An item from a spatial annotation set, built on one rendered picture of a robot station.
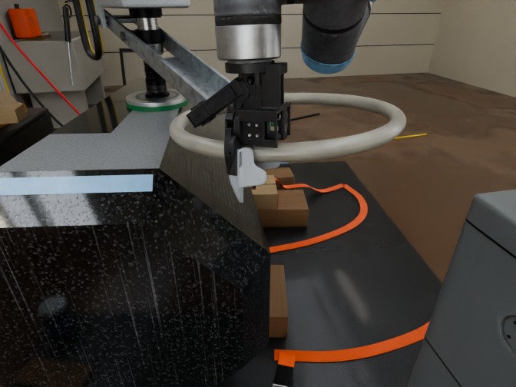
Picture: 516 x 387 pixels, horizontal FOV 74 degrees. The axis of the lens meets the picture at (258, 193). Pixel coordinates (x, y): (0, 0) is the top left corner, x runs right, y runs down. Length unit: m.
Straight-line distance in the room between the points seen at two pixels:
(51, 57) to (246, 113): 3.55
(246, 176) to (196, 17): 5.55
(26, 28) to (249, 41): 3.95
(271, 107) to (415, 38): 6.85
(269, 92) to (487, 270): 0.56
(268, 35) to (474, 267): 0.62
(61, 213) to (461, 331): 0.90
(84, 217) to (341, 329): 1.11
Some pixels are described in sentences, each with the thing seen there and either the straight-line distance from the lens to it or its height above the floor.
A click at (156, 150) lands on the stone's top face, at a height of 0.87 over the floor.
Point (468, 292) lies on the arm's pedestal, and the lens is 0.88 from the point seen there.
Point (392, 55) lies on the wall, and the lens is 7.14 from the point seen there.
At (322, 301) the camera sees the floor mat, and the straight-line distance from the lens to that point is 1.64.
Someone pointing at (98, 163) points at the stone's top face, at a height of 0.87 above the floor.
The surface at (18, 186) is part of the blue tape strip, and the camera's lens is 0.89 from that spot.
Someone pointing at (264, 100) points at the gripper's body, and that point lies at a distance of 0.51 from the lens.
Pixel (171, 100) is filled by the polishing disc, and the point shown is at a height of 0.90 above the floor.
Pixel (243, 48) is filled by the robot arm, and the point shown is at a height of 1.13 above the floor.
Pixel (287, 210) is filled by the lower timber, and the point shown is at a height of 0.13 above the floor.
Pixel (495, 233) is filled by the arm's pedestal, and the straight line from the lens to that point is 0.79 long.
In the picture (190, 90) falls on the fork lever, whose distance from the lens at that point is 0.96.
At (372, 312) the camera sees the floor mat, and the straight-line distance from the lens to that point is 1.65.
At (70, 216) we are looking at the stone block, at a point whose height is 0.79.
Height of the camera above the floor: 1.19
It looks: 29 degrees down
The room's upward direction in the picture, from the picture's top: straight up
